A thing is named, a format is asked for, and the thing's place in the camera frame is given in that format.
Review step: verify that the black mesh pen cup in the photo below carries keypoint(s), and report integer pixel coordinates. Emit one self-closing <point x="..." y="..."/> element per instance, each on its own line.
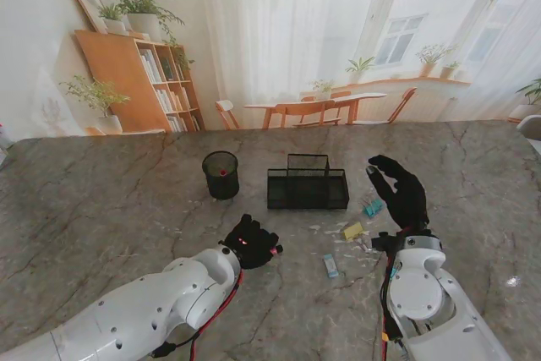
<point x="222" y="187"/>

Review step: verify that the yellow sticky note pad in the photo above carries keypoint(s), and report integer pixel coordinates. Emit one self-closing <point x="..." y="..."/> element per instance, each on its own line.
<point x="353" y="231"/>

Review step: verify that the pink marker with black cap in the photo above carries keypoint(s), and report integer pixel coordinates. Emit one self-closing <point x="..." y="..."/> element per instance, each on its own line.
<point x="275" y="250"/>

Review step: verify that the white eraser with teal sleeve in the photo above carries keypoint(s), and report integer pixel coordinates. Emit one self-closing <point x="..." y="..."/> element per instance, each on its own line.
<point x="331" y="266"/>

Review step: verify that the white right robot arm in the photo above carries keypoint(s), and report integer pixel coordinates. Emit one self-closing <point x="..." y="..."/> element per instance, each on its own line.
<point x="418" y="297"/>

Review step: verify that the printed room scene backdrop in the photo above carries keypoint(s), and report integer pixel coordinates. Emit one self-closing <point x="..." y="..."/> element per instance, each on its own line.
<point x="296" y="18"/>

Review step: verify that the white rounded chair back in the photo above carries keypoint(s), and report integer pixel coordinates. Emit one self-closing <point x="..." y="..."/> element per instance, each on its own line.
<point x="531" y="126"/>

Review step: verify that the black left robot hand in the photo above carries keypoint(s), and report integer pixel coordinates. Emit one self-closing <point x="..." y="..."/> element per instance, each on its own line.
<point x="253" y="242"/>

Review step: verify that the black mesh desk organizer tray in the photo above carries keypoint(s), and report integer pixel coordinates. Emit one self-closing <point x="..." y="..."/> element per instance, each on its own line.
<point x="308" y="202"/>

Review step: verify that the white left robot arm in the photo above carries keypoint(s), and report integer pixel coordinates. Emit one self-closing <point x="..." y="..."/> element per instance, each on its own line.
<point x="169" y="293"/>

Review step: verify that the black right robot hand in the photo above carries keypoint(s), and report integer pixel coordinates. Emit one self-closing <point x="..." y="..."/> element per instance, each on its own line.
<point x="406" y="200"/>

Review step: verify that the clear bottle with red cap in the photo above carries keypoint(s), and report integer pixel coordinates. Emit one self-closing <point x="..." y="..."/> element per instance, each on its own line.
<point x="3" y="141"/>

